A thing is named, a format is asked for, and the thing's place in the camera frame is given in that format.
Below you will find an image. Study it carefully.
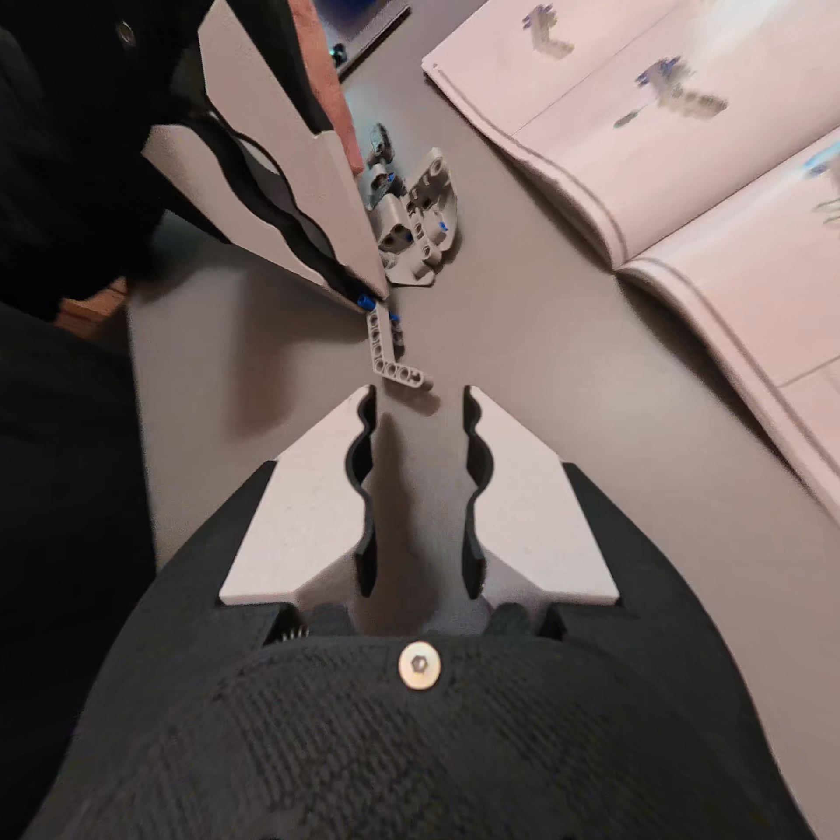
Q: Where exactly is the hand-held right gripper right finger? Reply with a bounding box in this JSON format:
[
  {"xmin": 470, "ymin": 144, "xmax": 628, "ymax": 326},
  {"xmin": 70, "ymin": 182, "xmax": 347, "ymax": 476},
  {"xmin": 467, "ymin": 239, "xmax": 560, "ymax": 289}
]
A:
[{"xmin": 461, "ymin": 384, "xmax": 622, "ymax": 621}]

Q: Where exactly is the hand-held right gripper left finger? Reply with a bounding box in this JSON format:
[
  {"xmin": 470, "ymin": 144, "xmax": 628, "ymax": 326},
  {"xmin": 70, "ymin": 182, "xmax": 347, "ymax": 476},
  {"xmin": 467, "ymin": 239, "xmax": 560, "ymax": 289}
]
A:
[{"xmin": 220, "ymin": 384, "xmax": 379, "ymax": 621}]

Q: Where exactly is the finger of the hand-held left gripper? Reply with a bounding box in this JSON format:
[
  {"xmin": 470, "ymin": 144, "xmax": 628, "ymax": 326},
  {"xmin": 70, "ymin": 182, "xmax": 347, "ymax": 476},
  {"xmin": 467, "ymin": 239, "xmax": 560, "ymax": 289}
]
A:
[
  {"xmin": 197, "ymin": 0, "xmax": 389, "ymax": 298},
  {"xmin": 141, "ymin": 121, "xmax": 368, "ymax": 311}
]

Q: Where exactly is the grey L-shaped building beam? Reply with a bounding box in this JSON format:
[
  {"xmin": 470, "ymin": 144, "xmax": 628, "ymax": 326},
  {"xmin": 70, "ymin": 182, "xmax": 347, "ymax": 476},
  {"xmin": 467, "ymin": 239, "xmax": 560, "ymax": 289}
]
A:
[{"xmin": 357, "ymin": 295, "xmax": 435, "ymax": 392}]

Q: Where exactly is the grey desk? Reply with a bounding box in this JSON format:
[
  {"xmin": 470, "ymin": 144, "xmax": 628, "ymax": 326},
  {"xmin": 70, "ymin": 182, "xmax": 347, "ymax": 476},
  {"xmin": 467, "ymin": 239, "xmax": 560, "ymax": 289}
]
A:
[{"xmin": 126, "ymin": 0, "xmax": 840, "ymax": 840}]

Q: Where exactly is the pink object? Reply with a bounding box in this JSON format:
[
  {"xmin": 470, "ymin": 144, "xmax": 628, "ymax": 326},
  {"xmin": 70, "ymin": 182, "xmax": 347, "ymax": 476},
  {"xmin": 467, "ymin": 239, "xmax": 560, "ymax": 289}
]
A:
[{"xmin": 292, "ymin": 0, "xmax": 366, "ymax": 177}]

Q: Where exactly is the dark tray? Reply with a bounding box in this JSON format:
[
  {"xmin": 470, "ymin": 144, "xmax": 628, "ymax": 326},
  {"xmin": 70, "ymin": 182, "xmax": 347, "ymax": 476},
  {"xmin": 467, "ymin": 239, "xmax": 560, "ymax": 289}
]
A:
[{"xmin": 318, "ymin": 0, "xmax": 413, "ymax": 83}]

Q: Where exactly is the grey building block assembly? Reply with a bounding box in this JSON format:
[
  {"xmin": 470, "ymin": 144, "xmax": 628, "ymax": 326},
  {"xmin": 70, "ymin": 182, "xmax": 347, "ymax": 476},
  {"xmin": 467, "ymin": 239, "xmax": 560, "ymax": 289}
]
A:
[{"xmin": 366, "ymin": 123, "xmax": 462, "ymax": 287}]

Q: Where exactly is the person's dark clothing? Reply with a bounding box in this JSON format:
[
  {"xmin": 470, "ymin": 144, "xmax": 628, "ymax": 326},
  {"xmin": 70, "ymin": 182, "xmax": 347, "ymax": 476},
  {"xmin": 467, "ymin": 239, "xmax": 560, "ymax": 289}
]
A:
[{"xmin": 0, "ymin": 282, "xmax": 160, "ymax": 840}]

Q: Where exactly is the open instruction booklet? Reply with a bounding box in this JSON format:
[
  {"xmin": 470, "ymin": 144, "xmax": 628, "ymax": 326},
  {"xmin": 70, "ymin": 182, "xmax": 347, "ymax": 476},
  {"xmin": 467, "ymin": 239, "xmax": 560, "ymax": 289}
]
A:
[{"xmin": 422, "ymin": 0, "xmax": 840, "ymax": 526}]

